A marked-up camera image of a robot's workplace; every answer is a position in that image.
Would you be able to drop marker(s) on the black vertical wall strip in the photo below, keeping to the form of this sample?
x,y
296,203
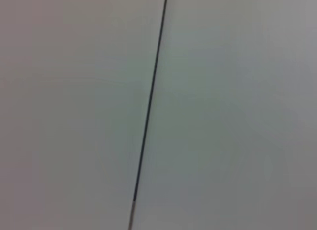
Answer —
x,y
150,99

